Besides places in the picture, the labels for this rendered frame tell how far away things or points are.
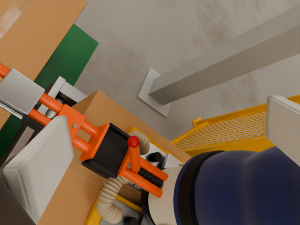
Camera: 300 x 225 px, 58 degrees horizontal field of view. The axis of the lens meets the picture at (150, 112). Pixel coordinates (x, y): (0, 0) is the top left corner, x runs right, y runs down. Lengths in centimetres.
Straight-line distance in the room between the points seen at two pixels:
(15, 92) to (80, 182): 29
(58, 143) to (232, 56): 146
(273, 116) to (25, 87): 46
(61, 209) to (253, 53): 121
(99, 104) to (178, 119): 154
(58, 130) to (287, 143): 13
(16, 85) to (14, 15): 73
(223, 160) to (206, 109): 199
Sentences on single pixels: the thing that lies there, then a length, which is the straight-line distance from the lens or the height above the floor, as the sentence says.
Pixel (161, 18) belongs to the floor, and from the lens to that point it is 254.
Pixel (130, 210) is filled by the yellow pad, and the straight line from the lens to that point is 76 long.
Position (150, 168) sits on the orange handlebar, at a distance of 65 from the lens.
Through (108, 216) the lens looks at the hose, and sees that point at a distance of 67.
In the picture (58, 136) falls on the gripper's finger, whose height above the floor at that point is 146.
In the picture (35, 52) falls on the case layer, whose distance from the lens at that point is 121.
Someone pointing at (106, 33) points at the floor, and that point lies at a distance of 210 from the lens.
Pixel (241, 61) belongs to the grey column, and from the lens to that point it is 160.
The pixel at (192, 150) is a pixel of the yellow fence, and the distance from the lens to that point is 145.
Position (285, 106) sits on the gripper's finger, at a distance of 17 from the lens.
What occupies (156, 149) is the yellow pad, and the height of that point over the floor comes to 97.
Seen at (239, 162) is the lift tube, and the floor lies 130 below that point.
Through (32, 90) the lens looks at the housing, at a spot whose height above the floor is 110.
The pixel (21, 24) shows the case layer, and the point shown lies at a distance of 125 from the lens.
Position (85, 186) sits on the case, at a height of 95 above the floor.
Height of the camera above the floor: 161
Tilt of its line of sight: 51 degrees down
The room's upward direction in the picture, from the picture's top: 70 degrees clockwise
